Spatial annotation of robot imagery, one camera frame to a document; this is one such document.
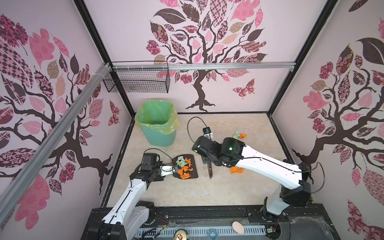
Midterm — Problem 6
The dark brown hand broom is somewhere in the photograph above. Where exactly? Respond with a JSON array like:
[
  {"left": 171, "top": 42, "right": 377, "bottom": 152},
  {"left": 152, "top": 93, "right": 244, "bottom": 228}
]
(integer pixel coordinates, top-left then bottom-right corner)
[{"left": 206, "top": 157, "right": 213, "bottom": 179}]

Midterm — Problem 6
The dark brown dustpan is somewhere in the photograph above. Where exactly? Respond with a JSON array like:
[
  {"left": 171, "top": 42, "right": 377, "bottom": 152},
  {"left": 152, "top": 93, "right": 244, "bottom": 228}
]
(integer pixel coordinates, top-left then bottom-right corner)
[{"left": 172, "top": 154, "right": 199, "bottom": 180}]

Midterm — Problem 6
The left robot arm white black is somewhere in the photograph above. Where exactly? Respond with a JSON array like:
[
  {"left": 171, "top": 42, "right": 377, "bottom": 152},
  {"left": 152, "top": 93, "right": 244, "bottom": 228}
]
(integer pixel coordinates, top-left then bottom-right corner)
[{"left": 86, "top": 153, "right": 176, "bottom": 240}]

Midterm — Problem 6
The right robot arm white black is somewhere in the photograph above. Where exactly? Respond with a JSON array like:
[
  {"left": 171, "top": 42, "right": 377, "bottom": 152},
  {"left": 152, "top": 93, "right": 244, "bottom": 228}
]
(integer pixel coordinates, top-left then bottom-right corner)
[{"left": 192, "top": 136, "right": 311, "bottom": 221}]

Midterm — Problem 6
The orange green scrap back centre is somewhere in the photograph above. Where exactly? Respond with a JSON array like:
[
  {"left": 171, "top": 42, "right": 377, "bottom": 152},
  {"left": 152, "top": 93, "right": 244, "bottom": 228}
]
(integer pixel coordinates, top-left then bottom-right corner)
[{"left": 176, "top": 156, "right": 188, "bottom": 169}]

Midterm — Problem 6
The green trash bin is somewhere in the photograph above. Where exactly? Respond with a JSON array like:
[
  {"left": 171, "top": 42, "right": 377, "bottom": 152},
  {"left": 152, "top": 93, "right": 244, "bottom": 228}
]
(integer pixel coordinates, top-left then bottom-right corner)
[{"left": 136, "top": 122, "right": 177, "bottom": 147}]

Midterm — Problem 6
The green orange scrap back right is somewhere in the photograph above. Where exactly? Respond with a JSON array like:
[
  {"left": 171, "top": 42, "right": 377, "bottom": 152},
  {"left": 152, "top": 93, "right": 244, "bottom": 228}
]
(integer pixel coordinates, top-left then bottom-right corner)
[{"left": 233, "top": 131, "right": 247, "bottom": 139}]

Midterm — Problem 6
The orange paper scrap back left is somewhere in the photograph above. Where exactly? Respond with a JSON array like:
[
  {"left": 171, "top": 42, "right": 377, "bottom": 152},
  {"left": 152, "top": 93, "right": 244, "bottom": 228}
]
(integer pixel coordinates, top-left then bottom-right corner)
[{"left": 178, "top": 166, "right": 194, "bottom": 180}]

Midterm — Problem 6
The orange scrap right front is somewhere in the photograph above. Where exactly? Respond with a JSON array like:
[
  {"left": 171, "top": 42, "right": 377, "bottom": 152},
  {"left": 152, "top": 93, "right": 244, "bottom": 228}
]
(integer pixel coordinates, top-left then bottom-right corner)
[{"left": 230, "top": 166, "right": 244, "bottom": 174}]

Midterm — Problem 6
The yellow-green bin liner bag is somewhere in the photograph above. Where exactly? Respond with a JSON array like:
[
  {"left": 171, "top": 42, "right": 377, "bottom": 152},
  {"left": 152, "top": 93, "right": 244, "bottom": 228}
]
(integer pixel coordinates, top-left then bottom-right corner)
[{"left": 135, "top": 100, "right": 180, "bottom": 135}]

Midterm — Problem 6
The round can lid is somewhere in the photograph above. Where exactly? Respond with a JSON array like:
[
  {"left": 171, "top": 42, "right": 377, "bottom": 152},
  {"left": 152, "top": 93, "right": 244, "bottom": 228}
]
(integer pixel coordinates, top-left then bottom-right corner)
[{"left": 174, "top": 229, "right": 188, "bottom": 240}]

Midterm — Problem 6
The pink oval object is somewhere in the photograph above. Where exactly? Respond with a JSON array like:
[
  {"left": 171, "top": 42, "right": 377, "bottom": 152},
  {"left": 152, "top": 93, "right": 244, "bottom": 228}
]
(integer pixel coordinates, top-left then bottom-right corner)
[{"left": 232, "top": 221, "right": 245, "bottom": 235}]

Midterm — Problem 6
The blue tape roll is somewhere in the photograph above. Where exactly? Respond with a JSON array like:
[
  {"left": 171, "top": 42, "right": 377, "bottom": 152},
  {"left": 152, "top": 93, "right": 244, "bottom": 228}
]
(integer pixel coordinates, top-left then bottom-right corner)
[{"left": 208, "top": 229, "right": 218, "bottom": 240}]

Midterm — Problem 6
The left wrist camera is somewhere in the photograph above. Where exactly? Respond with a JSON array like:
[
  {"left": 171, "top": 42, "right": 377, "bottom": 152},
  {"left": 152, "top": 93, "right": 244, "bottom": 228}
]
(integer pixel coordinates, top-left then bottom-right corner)
[{"left": 160, "top": 166, "right": 177, "bottom": 177}]

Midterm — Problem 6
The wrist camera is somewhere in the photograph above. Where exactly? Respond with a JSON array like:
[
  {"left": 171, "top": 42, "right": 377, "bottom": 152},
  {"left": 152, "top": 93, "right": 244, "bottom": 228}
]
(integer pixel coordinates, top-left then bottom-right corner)
[
  {"left": 203, "top": 127, "right": 214, "bottom": 141},
  {"left": 160, "top": 166, "right": 177, "bottom": 177}
]

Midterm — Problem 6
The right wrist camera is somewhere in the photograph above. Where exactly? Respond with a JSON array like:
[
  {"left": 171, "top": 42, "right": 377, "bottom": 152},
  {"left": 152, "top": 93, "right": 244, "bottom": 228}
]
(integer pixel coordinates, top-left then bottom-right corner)
[{"left": 203, "top": 127, "right": 214, "bottom": 141}]

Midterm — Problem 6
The white slotted cable duct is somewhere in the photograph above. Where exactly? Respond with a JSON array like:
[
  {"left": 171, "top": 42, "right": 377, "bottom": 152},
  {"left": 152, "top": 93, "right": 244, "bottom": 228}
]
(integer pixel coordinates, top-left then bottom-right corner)
[{"left": 134, "top": 226, "right": 267, "bottom": 240}]

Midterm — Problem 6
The black wire basket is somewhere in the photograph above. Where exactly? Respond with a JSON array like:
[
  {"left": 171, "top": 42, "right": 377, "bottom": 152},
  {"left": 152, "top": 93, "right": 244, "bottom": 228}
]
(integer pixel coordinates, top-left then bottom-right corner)
[{"left": 104, "top": 60, "right": 171, "bottom": 93}]

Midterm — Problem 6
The aluminium rail back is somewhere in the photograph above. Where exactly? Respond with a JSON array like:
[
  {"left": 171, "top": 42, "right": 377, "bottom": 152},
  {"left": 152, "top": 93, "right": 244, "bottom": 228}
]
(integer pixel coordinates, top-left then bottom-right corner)
[{"left": 113, "top": 62, "right": 296, "bottom": 71}]

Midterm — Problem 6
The aluminium rail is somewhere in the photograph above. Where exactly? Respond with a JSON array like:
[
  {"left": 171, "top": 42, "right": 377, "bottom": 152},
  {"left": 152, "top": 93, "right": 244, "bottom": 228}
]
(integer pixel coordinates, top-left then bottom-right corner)
[
  {"left": 1, "top": 63, "right": 111, "bottom": 224},
  {"left": 113, "top": 62, "right": 296, "bottom": 71}
]

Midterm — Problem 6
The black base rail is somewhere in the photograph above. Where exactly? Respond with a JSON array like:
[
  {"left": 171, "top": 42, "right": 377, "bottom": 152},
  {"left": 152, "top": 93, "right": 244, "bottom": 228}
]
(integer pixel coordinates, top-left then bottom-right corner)
[{"left": 133, "top": 203, "right": 340, "bottom": 240}]

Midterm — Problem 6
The aluminium rail left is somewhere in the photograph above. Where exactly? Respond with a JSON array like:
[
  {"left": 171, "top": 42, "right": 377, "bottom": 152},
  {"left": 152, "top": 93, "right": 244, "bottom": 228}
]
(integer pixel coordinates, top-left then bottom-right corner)
[{"left": 1, "top": 63, "right": 111, "bottom": 224}]

